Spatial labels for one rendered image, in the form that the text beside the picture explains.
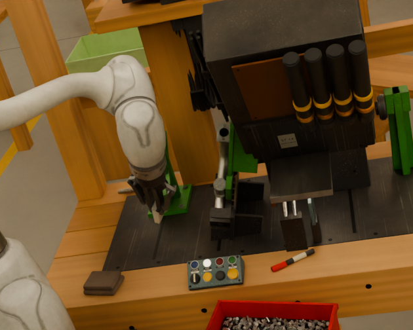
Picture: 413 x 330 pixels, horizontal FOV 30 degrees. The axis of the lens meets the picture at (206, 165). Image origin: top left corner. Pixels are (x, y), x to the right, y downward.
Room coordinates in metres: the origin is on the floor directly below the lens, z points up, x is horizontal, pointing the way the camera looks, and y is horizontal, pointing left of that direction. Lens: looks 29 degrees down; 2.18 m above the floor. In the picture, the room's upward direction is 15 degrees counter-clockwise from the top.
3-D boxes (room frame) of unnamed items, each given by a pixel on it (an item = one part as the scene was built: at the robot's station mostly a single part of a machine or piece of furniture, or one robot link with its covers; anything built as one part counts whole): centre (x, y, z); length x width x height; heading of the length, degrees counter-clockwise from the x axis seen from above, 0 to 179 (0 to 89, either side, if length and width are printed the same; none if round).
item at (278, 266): (1.68, -0.16, 0.91); 0.13 x 0.02 x 0.02; 105
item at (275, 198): (1.84, -0.25, 1.11); 0.39 x 0.16 x 0.03; 167
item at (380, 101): (2.00, -0.54, 1.12); 0.08 x 0.03 x 0.08; 167
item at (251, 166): (1.91, -0.11, 1.17); 0.13 x 0.12 x 0.20; 77
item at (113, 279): (1.80, 0.37, 0.91); 0.10 x 0.08 x 0.03; 64
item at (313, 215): (1.78, -0.25, 0.97); 0.10 x 0.02 x 0.14; 167
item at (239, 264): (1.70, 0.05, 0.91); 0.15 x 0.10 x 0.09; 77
